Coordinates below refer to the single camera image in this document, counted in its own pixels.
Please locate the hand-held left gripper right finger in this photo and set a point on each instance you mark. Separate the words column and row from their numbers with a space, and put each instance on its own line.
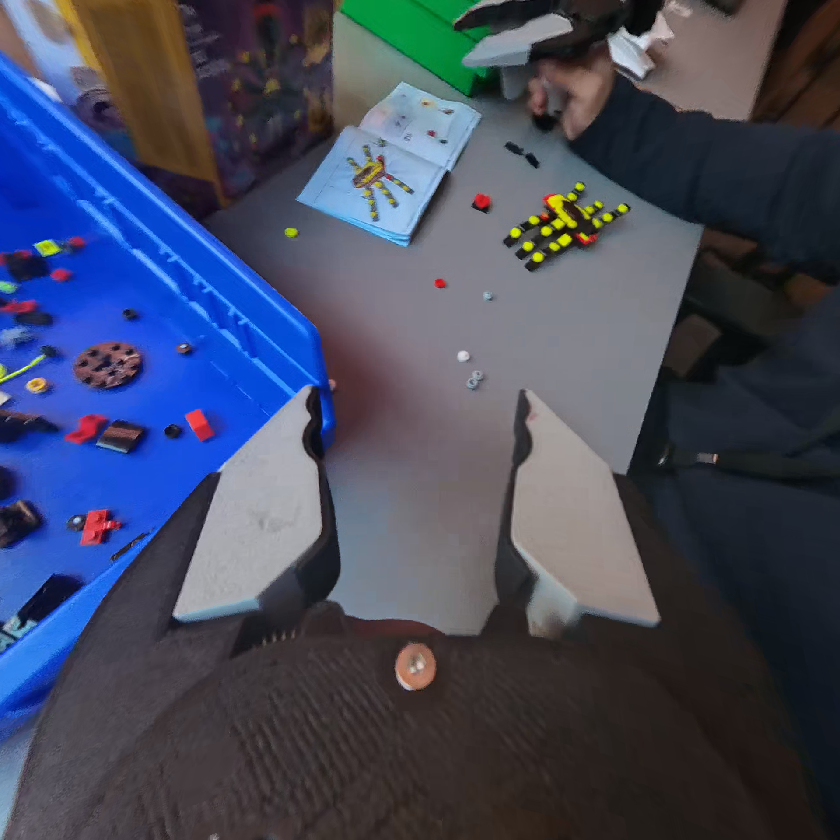
column 571, row 525

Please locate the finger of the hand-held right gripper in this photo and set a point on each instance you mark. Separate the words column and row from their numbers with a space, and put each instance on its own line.
column 518, row 43
column 499, row 13

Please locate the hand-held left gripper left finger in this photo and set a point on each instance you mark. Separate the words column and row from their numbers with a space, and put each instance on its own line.
column 256, row 525

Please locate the red and black lego piece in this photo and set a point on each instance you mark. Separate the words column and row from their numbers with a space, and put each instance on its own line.
column 481, row 202

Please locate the person's right forearm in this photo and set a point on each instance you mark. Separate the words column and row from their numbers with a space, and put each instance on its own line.
column 722, row 170

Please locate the black and yellow lego spider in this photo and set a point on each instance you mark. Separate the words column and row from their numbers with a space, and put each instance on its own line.
column 564, row 213

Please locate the lego instruction booklet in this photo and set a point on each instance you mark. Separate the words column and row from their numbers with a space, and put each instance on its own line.
column 420, row 190

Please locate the pile of loose lego pieces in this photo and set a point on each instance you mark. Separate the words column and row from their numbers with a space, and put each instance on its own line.
column 108, row 364

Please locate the purple lego set box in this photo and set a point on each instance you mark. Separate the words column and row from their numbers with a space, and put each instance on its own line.
column 262, row 85

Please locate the person's right hand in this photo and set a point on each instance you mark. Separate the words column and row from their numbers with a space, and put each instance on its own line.
column 584, row 85

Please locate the green plastic bin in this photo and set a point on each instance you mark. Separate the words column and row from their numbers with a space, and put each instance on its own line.
column 407, row 33

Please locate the person's dark blue clothing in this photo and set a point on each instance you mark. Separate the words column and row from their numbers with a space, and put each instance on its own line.
column 754, row 525

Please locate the blue plastic bin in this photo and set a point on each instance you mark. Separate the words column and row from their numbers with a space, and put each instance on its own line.
column 216, row 275

